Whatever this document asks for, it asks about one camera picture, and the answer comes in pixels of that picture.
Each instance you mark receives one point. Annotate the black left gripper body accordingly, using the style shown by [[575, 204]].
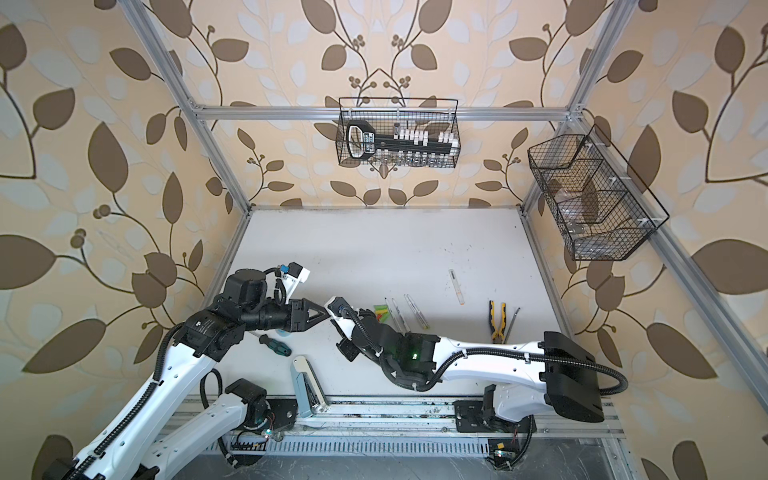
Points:
[[273, 315]]

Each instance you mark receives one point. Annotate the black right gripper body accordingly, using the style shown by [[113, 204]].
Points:
[[349, 348]]

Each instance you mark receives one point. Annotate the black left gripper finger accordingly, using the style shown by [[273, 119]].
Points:
[[305, 321], [308, 309]]

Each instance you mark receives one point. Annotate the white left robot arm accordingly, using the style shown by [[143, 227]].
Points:
[[186, 356]]

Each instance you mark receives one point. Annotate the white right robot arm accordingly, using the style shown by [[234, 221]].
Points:
[[554, 375]]

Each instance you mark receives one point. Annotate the green black screwdriver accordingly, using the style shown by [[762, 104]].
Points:
[[276, 346]]

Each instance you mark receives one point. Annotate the white marker lime end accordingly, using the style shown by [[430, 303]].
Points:
[[418, 311]]

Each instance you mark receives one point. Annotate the white marker yellow end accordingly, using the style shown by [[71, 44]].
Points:
[[414, 311]]

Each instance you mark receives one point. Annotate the blue white stapler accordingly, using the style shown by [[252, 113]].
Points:
[[308, 392]]

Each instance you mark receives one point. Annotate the yellow black pliers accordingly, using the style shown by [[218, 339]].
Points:
[[497, 319]]

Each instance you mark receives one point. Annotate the black socket holder tool set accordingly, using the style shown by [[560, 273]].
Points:
[[398, 142]]

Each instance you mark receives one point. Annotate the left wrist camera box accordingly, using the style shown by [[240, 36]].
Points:
[[288, 278]]

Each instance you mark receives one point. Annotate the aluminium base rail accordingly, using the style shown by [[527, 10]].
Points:
[[409, 427]]

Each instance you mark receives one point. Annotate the black wire basket back wall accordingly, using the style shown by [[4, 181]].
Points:
[[432, 113]]

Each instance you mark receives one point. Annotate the black wire basket wall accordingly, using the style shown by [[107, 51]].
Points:
[[601, 205], [432, 113]]

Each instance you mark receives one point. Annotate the black wire basket right wall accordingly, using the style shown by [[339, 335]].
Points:
[[601, 205]]

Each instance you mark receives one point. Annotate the aluminium frame corner post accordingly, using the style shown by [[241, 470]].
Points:
[[138, 17]]

